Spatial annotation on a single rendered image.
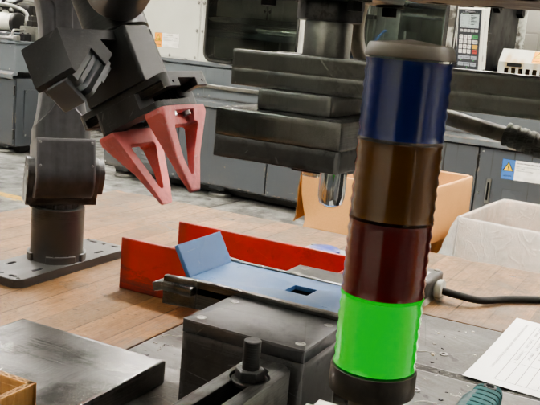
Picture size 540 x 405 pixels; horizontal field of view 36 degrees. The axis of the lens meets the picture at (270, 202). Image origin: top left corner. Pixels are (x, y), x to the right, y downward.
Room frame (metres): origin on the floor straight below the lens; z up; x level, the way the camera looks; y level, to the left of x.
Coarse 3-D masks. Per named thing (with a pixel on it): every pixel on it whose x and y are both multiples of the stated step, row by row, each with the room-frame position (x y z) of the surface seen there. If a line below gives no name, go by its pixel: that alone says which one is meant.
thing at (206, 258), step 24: (192, 240) 0.71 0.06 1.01; (216, 240) 0.74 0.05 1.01; (192, 264) 0.69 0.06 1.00; (216, 264) 0.72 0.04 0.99; (240, 264) 0.74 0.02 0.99; (240, 288) 0.66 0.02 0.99; (264, 288) 0.67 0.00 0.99; (288, 288) 0.68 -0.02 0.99; (312, 288) 0.68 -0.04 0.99; (336, 288) 0.69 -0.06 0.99; (336, 312) 0.62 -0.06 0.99
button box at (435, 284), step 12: (432, 276) 0.97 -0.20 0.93; (432, 288) 0.96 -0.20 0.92; (444, 288) 0.97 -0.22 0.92; (432, 300) 0.97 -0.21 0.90; (468, 300) 0.96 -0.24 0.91; (480, 300) 0.96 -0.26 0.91; (492, 300) 0.97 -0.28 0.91; (504, 300) 0.98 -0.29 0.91; (516, 300) 0.99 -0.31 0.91; (528, 300) 0.99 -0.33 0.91
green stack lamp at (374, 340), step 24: (360, 312) 0.35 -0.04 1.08; (384, 312) 0.35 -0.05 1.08; (408, 312) 0.35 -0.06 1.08; (336, 336) 0.37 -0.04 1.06; (360, 336) 0.35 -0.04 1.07; (384, 336) 0.35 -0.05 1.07; (408, 336) 0.35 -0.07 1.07; (336, 360) 0.36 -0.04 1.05; (360, 360) 0.35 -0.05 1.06; (384, 360) 0.35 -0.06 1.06; (408, 360) 0.35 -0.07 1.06
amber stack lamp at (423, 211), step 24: (360, 144) 0.36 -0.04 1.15; (384, 144) 0.35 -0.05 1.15; (408, 144) 0.36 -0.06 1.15; (432, 144) 0.37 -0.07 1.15; (360, 168) 0.36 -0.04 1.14; (384, 168) 0.35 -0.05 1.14; (408, 168) 0.35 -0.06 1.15; (432, 168) 0.35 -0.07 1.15; (360, 192) 0.36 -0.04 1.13; (384, 192) 0.35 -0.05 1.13; (408, 192) 0.35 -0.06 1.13; (432, 192) 0.36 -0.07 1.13; (360, 216) 0.36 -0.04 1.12; (384, 216) 0.35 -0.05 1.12; (408, 216) 0.35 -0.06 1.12; (432, 216) 0.36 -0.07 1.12
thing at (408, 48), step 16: (368, 48) 0.36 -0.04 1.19; (384, 48) 0.35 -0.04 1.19; (400, 48) 0.35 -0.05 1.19; (416, 48) 0.35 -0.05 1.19; (432, 48) 0.35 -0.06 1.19; (448, 48) 0.36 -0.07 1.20; (336, 368) 0.36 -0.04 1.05; (336, 384) 0.36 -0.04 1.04; (352, 384) 0.35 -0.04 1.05; (368, 384) 0.35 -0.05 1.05; (384, 384) 0.35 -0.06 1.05; (400, 384) 0.35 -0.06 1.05; (352, 400) 0.35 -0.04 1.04; (368, 400) 0.35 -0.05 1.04; (384, 400) 0.35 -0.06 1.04; (400, 400) 0.35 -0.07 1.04
